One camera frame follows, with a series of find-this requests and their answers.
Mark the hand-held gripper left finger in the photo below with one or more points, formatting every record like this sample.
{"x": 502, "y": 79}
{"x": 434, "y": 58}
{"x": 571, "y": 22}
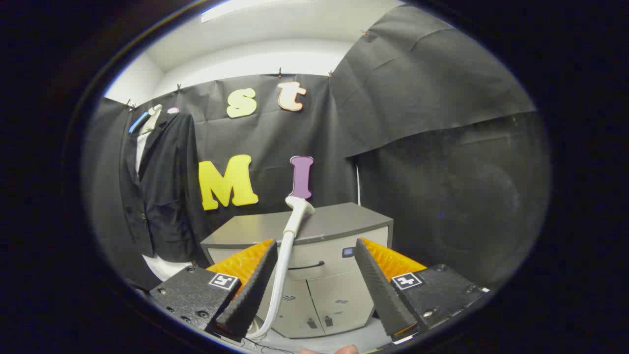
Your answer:
{"x": 248, "y": 295}

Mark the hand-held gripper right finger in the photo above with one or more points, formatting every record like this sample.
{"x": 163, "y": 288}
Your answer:
{"x": 381, "y": 292}

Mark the white garment steamer head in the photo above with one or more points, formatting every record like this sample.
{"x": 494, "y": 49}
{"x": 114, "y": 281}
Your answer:
{"x": 297, "y": 211}

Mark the black suit jacket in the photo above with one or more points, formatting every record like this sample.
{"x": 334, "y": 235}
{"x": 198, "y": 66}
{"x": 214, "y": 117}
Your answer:
{"x": 164, "y": 196}

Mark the cream steamer hanger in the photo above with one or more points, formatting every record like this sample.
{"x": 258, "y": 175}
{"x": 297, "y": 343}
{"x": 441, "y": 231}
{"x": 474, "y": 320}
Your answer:
{"x": 151, "y": 118}

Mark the grey cabinet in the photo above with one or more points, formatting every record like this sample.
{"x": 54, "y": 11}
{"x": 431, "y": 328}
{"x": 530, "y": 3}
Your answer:
{"x": 324, "y": 226}

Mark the black backdrop cloth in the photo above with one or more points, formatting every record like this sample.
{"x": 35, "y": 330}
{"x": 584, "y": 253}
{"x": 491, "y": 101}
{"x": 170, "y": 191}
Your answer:
{"x": 417, "y": 108}

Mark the large ceiling light panel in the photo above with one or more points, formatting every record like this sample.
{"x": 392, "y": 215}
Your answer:
{"x": 236, "y": 9}

